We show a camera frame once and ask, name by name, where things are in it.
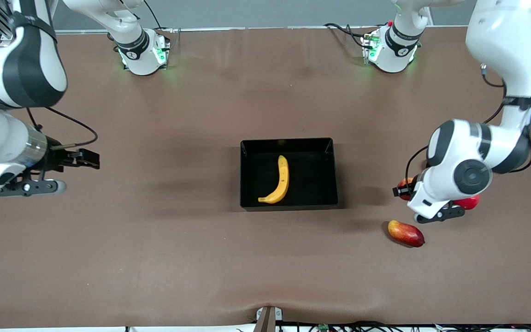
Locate small red yellow apple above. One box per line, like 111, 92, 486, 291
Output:
398, 178, 414, 202

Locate black rectangular plastic box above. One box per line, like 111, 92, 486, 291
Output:
240, 137, 340, 212

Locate yellow banana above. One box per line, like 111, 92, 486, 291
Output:
258, 155, 290, 204

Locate red yellow mango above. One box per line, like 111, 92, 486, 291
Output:
388, 219, 425, 248

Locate brown table mat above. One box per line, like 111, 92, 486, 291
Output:
0, 25, 531, 329

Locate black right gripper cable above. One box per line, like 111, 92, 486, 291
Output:
26, 107, 99, 150

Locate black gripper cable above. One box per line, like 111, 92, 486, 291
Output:
26, 107, 99, 150
405, 65, 531, 185

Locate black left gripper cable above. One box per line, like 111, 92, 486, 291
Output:
405, 65, 531, 185

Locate black right arm base cable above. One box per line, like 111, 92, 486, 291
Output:
143, 0, 181, 35

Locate black left arm base cables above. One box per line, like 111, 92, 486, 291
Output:
324, 22, 372, 49

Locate metal camera post bracket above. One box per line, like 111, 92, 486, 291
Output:
253, 306, 283, 332

